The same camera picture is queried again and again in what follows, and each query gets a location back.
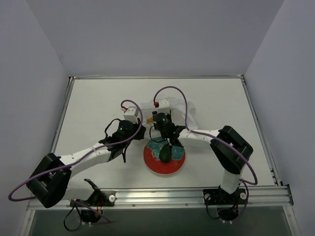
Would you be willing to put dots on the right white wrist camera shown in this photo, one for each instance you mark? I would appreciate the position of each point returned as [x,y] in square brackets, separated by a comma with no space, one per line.
[162,106]

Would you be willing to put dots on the aluminium front rail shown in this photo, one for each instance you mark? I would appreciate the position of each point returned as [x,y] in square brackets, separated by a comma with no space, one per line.
[259,196]

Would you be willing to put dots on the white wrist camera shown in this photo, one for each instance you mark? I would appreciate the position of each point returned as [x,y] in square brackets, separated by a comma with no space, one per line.
[131,114]
[162,106]

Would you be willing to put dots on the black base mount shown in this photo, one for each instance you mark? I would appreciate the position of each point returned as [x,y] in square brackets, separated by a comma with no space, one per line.
[89,211]
[225,207]

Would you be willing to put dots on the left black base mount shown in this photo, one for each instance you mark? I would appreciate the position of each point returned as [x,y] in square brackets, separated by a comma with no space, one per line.
[89,211]

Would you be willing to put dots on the white translucent plastic bag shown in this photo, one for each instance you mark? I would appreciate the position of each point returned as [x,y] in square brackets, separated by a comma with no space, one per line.
[178,112]

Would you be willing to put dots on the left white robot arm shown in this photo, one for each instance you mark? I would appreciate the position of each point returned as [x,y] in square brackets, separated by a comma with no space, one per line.
[51,180]

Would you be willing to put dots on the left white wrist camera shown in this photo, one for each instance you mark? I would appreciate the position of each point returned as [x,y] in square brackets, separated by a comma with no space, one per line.
[131,114]

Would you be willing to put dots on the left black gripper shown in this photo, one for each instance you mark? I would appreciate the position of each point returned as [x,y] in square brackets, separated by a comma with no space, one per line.
[140,130]

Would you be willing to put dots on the red and teal plate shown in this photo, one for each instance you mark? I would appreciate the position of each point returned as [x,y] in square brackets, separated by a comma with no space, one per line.
[152,161]

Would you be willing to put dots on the dark green fake avocado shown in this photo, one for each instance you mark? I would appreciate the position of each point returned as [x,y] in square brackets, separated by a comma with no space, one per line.
[165,153]

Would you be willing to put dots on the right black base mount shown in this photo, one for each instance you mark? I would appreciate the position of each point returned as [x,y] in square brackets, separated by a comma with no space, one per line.
[225,207]

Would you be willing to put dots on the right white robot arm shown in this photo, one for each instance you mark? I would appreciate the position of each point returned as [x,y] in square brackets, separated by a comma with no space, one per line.
[230,148]

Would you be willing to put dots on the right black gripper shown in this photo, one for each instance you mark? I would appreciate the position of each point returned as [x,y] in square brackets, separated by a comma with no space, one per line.
[173,137]

